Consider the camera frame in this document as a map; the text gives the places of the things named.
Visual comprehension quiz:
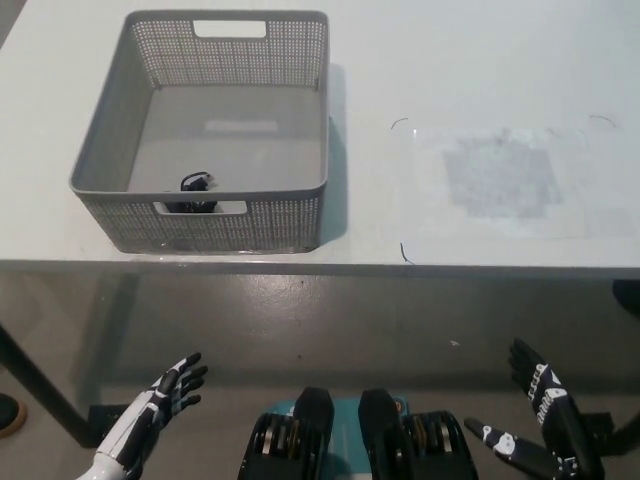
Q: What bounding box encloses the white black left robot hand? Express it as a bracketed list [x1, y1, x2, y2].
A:
[94, 352, 209, 469]

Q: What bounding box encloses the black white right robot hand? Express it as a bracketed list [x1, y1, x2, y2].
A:
[463, 337, 605, 474]

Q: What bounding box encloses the black webcam with cable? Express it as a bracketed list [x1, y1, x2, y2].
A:
[160, 171, 220, 215]

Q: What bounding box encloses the black table foot plate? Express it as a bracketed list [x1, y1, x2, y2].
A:
[574, 412, 615, 442]
[88, 404, 127, 446]

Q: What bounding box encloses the black metal table leg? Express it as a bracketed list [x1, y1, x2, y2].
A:
[0, 324, 101, 449]

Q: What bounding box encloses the black shoe with brown sole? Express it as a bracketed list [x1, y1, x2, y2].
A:
[0, 393, 29, 435]

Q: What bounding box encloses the black rounded object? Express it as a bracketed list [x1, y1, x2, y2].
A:
[612, 279, 640, 317]

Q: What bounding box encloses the grey perforated plastic basket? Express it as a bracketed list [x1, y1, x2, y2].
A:
[68, 9, 330, 255]

